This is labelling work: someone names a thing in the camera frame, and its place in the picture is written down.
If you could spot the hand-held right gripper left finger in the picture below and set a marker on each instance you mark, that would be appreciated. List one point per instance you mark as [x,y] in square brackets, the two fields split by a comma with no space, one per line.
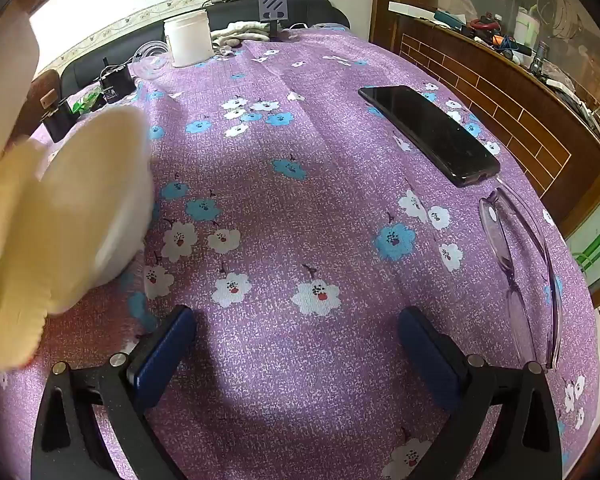
[165,355]

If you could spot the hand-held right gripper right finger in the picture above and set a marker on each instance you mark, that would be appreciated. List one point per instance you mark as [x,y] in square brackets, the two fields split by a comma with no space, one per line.
[425,355]

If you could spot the large cream bowl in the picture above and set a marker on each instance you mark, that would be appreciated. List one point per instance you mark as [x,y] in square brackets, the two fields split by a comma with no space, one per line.
[95,210]

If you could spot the small cream bowl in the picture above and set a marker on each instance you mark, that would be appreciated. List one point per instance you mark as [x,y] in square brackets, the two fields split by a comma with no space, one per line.
[10,260]

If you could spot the clear eyeglasses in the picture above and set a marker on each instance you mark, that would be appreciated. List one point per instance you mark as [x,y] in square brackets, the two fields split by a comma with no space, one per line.
[500,230]

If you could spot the purple floral tablecloth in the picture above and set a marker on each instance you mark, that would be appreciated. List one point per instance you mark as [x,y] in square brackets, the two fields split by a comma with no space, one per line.
[305,210]

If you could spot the black smartphone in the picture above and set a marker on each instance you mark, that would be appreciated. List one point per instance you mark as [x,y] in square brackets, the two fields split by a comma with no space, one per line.
[430,130]

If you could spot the green packet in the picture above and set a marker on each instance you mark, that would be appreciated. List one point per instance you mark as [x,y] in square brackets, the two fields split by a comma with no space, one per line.
[82,105]

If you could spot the wooden brick-pattern counter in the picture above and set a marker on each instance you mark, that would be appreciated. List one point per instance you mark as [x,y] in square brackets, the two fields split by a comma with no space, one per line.
[505,95]

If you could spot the black charger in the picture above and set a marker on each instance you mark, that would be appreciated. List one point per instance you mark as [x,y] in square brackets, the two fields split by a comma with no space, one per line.
[115,82]

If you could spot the brown chair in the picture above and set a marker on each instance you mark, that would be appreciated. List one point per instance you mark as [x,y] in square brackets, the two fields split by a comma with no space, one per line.
[47,85]

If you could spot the white plastic jar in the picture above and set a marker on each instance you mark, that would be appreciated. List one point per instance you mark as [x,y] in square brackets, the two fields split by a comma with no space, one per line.
[187,40]

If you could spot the white socks pile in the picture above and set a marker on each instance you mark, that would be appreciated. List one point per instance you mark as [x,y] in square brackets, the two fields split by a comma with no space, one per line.
[240,32]

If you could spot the white flat box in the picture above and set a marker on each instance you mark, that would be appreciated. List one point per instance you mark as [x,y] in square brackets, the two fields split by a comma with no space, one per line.
[410,8]

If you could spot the white green container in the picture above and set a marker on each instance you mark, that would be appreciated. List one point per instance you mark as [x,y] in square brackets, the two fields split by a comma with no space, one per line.
[525,22]

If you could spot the grey phone stand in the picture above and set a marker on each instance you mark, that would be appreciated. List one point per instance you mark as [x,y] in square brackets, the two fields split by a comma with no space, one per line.
[274,7]

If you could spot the black sofa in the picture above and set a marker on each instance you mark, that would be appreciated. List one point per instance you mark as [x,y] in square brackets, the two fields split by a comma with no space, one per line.
[310,7]

